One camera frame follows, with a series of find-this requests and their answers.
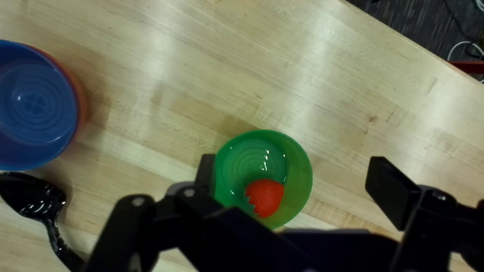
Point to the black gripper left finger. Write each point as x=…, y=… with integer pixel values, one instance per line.
x=152, y=227

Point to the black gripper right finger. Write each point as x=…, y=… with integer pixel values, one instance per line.
x=433, y=227

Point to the red toy strawberry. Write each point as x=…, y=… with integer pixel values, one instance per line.
x=266, y=197

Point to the green bowl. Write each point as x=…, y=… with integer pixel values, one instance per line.
x=252, y=156

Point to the blue bowl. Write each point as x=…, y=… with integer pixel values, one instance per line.
x=36, y=106

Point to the black plastic spoon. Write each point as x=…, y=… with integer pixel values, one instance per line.
x=33, y=198

